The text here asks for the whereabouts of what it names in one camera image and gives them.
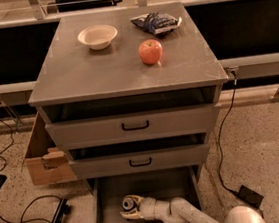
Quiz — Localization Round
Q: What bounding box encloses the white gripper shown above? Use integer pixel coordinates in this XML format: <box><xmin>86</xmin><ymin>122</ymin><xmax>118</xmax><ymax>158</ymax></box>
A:
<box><xmin>120</xmin><ymin>195</ymin><xmax>157</xmax><ymax>220</ymax></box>

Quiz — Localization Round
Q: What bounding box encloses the blue pepsi can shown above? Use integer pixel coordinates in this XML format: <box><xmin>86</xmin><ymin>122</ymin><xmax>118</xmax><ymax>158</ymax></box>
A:
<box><xmin>122</xmin><ymin>196</ymin><xmax>135</xmax><ymax>212</ymax></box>

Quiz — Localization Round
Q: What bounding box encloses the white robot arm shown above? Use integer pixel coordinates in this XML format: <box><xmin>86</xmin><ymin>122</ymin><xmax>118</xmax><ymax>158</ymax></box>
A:
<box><xmin>120</xmin><ymin>195</ymin><xmax>266</xmax><ymax>223</ymax></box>

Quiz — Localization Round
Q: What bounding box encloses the open bottom grey drawer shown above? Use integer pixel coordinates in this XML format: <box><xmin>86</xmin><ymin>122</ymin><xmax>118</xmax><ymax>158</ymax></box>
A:
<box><xmin>91</xmin><ymin>166</ymin><xmax>203</xmax><ymax>223</ymax></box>

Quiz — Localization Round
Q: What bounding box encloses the middle grey drawer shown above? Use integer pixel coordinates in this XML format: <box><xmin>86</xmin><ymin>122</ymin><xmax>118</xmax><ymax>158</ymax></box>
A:
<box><xmin>69</xmin><ymin>144</ymin><xmax>209</xmax><ymax>180</ymax></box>

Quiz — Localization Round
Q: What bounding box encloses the top grey drawer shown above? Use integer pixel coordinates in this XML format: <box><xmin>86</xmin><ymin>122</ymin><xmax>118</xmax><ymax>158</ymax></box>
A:
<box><xmin>46</xmin><ymin>104</ymin><xmax>220</xmax><ymax>150</ymax></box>

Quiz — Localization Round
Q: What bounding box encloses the grey drawer cabinet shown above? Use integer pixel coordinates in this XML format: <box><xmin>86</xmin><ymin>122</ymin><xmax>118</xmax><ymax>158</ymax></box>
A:
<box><xmin>18</xmin><ymin>0</ymin><xmax>240</xmax><ymax>196</ymax></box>

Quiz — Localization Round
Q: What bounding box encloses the brown cardboard box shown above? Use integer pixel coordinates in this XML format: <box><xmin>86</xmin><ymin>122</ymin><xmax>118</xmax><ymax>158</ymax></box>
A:
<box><xmin>24</xmin><ymin>114</ymin><xmax>77</xmax><ymax>186</ymax></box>

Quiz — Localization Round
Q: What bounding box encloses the black power adapter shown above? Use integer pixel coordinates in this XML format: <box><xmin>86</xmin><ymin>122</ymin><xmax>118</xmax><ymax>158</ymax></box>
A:
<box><xmin>238</xmin><ymin>185</ymin><xmax>263</xmax><ymax>209</ymax></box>

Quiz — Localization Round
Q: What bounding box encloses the red apple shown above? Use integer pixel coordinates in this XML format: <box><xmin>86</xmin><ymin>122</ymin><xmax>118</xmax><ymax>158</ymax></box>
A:
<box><xmin>138</xmin><ymin>39</ymin><xmax>163</xmax><ymax>65</ymax></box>

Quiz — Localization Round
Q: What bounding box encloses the white paper bowl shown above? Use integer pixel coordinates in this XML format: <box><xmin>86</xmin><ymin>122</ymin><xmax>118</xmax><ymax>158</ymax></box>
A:
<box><xmin>78</xmin><ymin>25</ymin><xmax>118</xmax><ymax>51</ymax></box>

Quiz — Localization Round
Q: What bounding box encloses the blue chip bag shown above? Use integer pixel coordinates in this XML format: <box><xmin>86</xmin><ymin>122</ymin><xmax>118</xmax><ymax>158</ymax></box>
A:
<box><xmin>130</xmin><ymin>12</ymin><xmax>182</xmax><ymax>37</ymax></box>

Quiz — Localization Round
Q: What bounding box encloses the black wall cable left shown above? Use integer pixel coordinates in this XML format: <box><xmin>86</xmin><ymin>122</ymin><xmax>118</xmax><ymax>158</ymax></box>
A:
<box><xmin>0</xmin><ymin>99</ymin><xmax>19</xmax><ymax>174</ymax></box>

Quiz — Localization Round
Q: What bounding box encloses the black power cable right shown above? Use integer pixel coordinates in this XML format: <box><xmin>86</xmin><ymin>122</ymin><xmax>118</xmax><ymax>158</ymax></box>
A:
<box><xmin>207</xmin><ymin>69</ymin><xmax>264</xmax><ymax>223</ymax></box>

